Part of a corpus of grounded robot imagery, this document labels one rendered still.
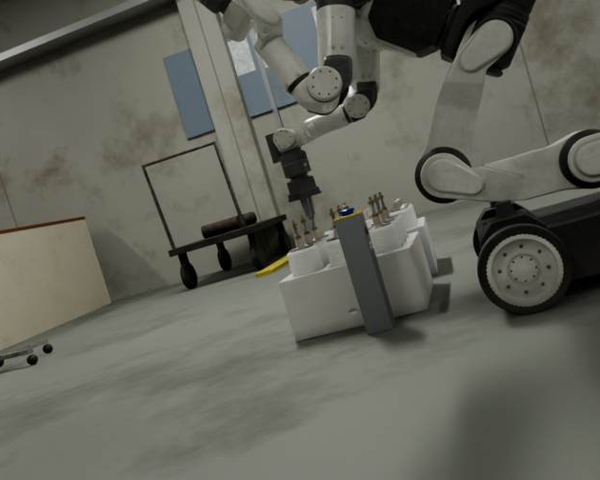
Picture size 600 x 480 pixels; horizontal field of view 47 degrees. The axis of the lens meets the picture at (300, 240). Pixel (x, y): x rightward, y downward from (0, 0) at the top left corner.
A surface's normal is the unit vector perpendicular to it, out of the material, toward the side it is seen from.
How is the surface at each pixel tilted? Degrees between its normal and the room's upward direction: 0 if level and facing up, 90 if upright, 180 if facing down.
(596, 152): 90
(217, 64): 90
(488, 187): 102
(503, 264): 90
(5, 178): 90
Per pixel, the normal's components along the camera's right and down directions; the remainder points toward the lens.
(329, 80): 0.00, -0.09
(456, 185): -0.22, 0.12
